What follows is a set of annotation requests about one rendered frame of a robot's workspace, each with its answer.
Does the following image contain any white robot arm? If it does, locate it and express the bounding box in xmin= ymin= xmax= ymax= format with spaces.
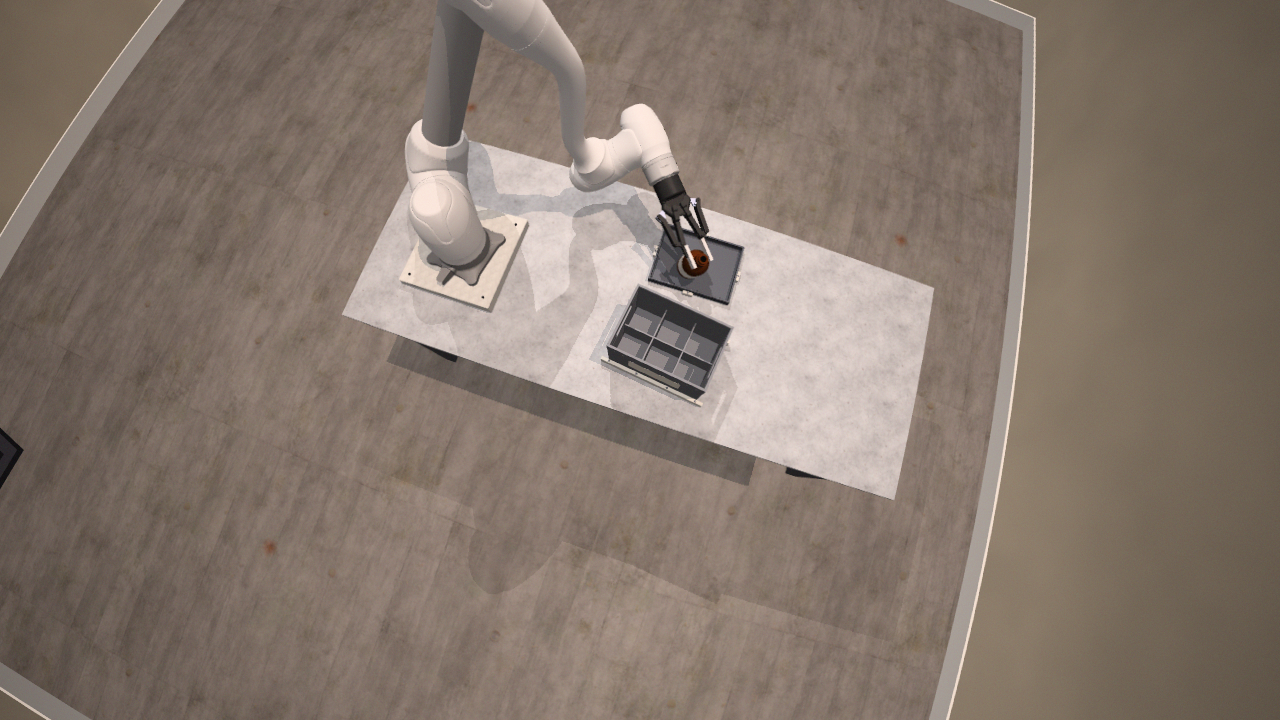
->
xmin=404 ymin=0 xmax=680 ymax=286

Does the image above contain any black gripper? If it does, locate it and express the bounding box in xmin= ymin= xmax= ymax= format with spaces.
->
xmin=653 ymin=174 xmax=713 ymax=269

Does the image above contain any brown glass bottle with white label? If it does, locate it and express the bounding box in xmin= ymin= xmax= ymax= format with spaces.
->
xmin=677 ymin=250 xmax=709 ymax=279

